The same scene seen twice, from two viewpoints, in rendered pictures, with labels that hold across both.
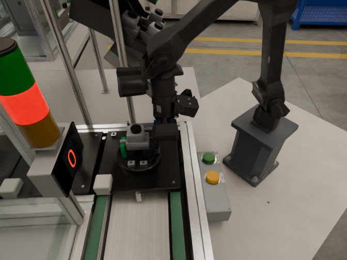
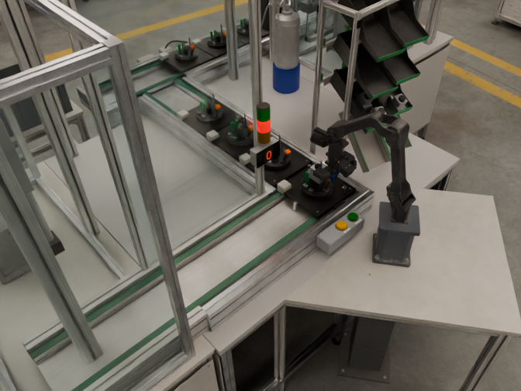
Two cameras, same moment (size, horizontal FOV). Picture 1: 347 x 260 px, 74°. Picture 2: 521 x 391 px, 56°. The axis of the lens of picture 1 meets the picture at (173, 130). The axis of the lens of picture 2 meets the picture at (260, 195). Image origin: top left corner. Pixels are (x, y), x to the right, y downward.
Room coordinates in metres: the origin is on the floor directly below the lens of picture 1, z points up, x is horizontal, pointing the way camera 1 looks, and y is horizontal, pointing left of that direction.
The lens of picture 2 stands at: (-0.66, -0.95, 2.39)
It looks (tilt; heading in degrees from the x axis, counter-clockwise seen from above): 44 degrees down; 52
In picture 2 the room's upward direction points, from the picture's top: 2 degrees counter-clockwise
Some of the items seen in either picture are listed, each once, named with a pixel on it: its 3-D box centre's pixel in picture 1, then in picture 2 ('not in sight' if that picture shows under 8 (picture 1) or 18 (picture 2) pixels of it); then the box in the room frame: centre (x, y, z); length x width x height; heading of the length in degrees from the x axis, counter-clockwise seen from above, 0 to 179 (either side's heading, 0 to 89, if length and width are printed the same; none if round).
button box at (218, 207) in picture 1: (211, 183); (340, 231); (0.38, -0.11, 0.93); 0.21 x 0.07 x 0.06; 3
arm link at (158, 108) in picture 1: (163, 103); (334, 160); (0.46, 0.02, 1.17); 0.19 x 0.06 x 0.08; 3
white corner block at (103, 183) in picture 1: (103, 184); (284, 187); (0.35, 0.20, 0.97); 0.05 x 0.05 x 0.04; 3
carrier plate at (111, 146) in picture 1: (140, 158); (316, 189); (0.46, 0.10, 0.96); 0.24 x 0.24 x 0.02; 3
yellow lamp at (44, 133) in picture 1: (38, 126); (263, 134); (0.26, 0.21, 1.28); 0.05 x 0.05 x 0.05
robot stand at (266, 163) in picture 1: (256, 145); (395, 234); (0.51, -0.28, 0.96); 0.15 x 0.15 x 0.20; 40
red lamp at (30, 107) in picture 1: (24, 100); (263, 123); (0.26, 0.21, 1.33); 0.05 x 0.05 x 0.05
